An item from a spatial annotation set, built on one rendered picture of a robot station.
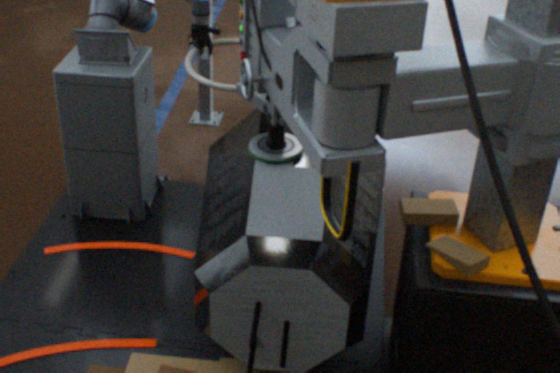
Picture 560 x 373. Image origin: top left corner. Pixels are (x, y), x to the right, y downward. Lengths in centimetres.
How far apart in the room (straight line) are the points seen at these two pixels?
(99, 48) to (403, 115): 194
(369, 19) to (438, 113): 45
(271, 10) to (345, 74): 66
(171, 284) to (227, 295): 106
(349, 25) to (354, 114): 31
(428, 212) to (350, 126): 71
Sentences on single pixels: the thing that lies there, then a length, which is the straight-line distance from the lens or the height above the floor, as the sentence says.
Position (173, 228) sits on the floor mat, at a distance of 383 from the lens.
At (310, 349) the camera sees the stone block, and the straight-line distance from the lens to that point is 258.
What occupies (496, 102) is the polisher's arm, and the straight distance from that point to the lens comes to 222.
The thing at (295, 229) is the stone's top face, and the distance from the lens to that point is 242.
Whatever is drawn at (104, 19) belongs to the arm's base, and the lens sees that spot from 364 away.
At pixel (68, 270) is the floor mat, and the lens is 364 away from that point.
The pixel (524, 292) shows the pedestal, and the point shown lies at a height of 74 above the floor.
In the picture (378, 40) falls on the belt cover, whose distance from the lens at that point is 182.
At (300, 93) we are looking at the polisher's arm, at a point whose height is 132.
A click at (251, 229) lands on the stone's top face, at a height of 85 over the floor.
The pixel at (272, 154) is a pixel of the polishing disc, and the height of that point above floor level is 87.
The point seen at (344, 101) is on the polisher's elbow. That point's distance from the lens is 196.
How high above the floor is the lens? 227
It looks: 31 degrees down
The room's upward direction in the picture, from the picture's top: 3 degrees clockwise
